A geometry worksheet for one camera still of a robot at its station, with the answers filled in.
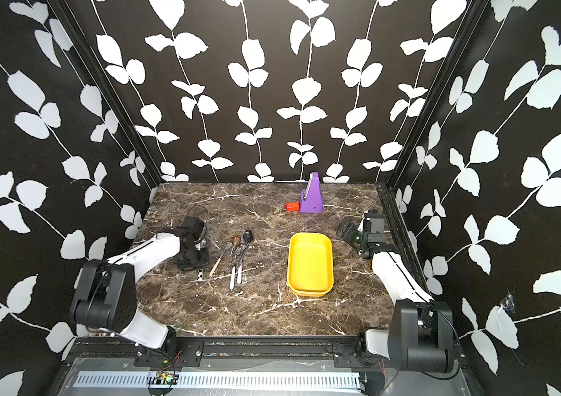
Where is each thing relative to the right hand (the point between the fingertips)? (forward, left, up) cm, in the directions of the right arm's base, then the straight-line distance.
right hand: (343, 226), depth 89 cm
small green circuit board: (-46, +55, -13) cm, 73 cm away
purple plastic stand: (+19, +11, -6) cm, 23 cm away
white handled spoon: (-14, +41, -12) cm, 45 cm away
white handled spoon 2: (-5, +39, -12) cm, 41 cm away
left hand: (-10, +52, -9) cm, 54 cm away
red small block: (+17, +19, -10) cm, 27 cm away
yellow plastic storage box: (-11, +12, -14) cm, 21 cm away
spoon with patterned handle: (-15, +52, -10) cm, 55 cm away
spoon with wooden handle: (-2, +45, -13) cm, 47 cm away
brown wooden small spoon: (+2, +42, -13) cm, 44 cm away
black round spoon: (+3, +37, -11) cm, 39 cm away
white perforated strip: (-46, +41, -13) cm, 63 cm away
